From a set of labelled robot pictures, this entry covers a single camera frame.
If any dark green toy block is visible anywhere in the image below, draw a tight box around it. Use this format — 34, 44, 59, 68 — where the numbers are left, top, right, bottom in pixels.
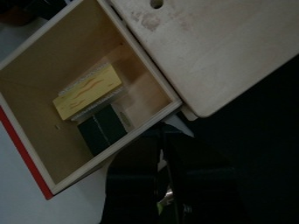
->
76, 103, 130, 157

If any wooden drawer with red front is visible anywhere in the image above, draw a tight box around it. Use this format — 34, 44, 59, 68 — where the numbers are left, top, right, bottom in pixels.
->
0, 0, 184, 201

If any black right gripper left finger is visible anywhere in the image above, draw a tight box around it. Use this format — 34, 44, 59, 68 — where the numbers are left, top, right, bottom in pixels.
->
100, 130, 162, 224

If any wooden box with slot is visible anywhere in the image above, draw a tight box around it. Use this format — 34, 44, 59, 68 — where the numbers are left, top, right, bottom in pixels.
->
108, 0, 299, 122

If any white cutting board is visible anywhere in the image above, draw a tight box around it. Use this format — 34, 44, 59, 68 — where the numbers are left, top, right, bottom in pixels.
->
0, 20, 116, 224

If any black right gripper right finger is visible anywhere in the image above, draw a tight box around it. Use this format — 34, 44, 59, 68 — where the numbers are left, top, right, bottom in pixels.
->
163, 130, 251, 224

